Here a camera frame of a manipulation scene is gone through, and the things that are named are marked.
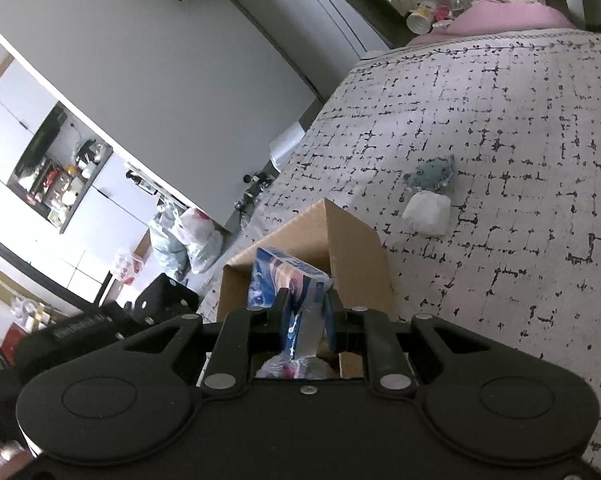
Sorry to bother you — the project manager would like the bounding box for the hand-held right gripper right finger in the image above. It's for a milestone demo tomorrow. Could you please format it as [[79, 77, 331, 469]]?
[[324, 290, 547, 396]]

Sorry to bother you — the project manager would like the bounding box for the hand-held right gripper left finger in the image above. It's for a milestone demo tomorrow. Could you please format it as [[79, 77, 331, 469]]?
[[64, 287, 291, 396]]

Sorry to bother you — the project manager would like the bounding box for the blue tissue packet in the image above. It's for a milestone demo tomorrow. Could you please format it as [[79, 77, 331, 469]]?
[[247, 246, 334, 361]]

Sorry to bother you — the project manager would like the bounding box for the brown cardboard box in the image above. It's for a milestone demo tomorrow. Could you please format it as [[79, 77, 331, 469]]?
[[200, 198, 399, 380]]

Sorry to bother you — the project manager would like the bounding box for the red and white bag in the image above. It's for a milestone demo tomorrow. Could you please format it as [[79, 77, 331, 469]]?
[[114, 248, 146, 284]]

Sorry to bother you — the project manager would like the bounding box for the white plastic bag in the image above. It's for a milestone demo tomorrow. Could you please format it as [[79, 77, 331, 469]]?
[[173, 207, 224, 274]]

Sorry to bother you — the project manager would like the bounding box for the blue-grey plastic bag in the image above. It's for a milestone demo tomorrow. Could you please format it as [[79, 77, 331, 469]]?
[[149, 204, 192, 277]]

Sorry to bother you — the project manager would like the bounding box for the small black tripod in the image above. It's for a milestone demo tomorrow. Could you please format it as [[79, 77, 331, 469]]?
[[234, 171, 274, 212]]

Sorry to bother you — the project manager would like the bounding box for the white storage box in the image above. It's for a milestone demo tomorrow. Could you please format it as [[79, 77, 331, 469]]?
[[269, 120, 307, 169]]

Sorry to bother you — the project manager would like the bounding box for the small grey-blue plush toy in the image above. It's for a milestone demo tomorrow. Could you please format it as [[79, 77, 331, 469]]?
[[403, 155, 456, 192]]

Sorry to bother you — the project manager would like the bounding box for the black range hood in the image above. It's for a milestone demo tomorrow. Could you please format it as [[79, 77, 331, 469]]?
[[7, 102, 70, 187]]

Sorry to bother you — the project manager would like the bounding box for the white black-patterned bedspread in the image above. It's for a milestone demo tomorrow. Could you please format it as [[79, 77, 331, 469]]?
[[199, 29, 601, 480]]

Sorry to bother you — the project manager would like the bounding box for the paper cup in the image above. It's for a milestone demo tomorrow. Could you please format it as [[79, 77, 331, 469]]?
[[405, 7, 434, 34]]

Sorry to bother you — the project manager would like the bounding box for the black folded table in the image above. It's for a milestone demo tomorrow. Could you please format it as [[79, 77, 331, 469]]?
[[300, 0, 417, 52]]

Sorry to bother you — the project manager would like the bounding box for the pink pillow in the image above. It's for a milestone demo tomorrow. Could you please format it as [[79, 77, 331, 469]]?
[[409, 0, 574, 47]]

